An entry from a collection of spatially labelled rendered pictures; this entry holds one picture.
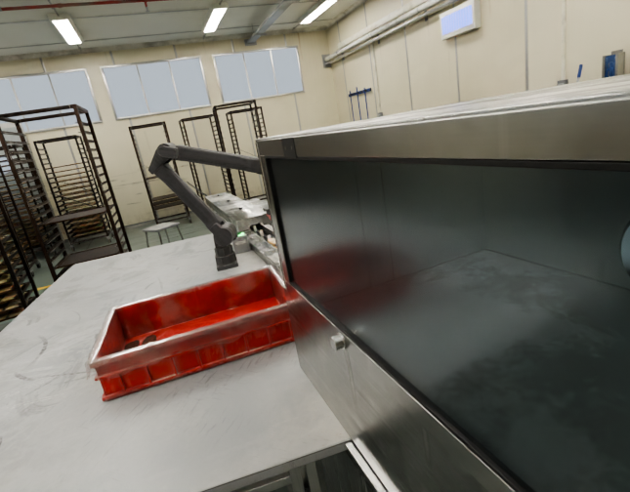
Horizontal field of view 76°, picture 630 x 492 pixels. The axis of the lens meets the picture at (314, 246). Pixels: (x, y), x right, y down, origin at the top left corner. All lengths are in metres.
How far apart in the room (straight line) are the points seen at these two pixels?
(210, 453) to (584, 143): 0.70
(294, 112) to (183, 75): 2.31
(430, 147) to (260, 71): 8.71
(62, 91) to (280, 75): 4.02
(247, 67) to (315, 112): 1.69
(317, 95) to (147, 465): 8.85
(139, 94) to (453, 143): 8.40
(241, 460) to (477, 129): 0.62
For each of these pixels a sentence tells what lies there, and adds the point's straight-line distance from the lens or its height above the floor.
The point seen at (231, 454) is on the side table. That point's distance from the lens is 0.76.
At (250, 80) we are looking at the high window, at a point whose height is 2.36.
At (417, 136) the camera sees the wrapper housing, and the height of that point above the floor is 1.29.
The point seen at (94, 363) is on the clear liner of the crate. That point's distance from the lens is 0.98.
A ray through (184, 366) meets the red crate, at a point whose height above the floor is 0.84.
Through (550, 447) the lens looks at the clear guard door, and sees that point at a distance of 0.32.
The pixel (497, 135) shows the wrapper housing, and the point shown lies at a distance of 0.25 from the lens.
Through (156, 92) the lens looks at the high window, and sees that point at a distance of 8.62.
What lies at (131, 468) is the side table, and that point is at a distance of 0.83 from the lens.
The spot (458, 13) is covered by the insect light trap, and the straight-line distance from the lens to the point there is 6.10.
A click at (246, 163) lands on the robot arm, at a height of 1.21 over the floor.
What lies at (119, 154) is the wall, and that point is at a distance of 8.56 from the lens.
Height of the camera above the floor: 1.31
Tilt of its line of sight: 17 degrees down
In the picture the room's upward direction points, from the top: 10 degrees counter-clockwise
